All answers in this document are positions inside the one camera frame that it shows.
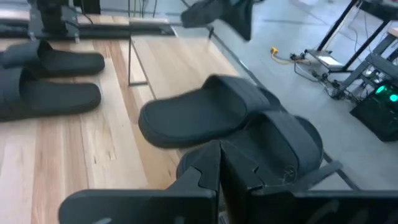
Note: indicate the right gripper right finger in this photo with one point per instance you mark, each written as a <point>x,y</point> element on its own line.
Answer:
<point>311,208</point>

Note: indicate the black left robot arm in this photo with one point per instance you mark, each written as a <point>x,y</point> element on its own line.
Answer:
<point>53,18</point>

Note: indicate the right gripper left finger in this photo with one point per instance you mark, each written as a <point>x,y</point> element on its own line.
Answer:
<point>140,207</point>

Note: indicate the black computer with green lights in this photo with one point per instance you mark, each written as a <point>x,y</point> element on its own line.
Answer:
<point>376,112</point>

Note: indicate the black metal table stand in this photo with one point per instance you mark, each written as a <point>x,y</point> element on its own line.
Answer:
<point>342,28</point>

